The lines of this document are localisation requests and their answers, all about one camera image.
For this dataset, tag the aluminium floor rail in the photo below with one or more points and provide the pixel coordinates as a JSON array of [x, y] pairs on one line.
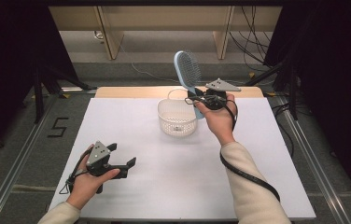
[[316, 165], [18, 165]]

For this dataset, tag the light blue hairbrush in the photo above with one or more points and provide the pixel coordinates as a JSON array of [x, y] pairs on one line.
[[187, 70]]

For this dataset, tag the wooden table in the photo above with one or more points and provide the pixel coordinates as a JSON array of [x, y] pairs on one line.
[[127, 92]]

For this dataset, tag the person's left hand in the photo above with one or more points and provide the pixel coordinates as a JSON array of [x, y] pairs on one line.
[[86, 185]]

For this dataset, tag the white perforated plastic basket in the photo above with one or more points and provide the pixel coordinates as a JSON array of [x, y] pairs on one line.
[[176, 119]]

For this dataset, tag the person's right hand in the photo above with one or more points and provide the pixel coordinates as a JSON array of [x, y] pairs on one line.
[[220, 121]]

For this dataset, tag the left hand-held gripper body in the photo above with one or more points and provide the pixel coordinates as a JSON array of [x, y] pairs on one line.
[[99, 154]]

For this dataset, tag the beige wooden desk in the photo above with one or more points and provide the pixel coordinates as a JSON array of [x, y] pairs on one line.
[[151, 18]]

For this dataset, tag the black metal stand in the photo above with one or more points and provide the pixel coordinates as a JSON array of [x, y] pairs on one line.
[[292, 93], [38, 96]]

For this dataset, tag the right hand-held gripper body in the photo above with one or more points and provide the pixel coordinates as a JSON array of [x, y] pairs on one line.
[[221, 85]]

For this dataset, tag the white table board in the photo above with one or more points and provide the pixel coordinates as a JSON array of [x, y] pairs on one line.
[[151, 174]]

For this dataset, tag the dark curtain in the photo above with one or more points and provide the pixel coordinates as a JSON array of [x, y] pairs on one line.
[[8, 62], [335, 77]]

